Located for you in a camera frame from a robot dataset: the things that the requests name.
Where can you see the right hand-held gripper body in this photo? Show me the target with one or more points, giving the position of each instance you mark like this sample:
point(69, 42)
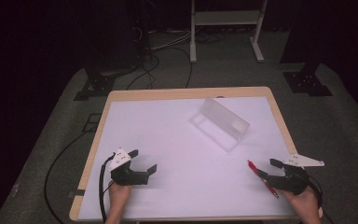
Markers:
point(292, 180)

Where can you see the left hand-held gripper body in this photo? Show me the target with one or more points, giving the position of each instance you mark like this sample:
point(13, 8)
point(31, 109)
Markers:
point(126, 174)

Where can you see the red pen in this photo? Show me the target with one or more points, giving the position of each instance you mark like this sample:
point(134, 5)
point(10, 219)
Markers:
point(254, 168)

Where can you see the clear plastic pencil box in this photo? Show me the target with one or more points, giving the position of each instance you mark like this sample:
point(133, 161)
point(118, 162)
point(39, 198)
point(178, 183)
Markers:
point(220, 124)

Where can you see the person's left hand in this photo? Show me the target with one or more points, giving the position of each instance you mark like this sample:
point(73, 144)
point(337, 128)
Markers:
point(119, 194)

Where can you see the person's right hand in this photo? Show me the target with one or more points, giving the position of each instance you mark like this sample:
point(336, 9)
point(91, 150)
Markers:
point(303, 202)

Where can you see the white table mat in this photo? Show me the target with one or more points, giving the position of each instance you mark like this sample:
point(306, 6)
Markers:
point(183, 174)

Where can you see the black tape strip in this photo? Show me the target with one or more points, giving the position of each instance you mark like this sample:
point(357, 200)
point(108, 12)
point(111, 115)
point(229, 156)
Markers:
point(76, 193)

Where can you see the wooden table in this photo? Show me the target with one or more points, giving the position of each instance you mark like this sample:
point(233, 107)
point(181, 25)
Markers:
point(174, 92)

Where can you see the black stand base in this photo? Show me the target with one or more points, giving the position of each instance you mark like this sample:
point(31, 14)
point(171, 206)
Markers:
point(306, 82)
point(98, 84)

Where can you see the white metal stand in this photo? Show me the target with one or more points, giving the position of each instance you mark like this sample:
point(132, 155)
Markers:
point(227, 17)

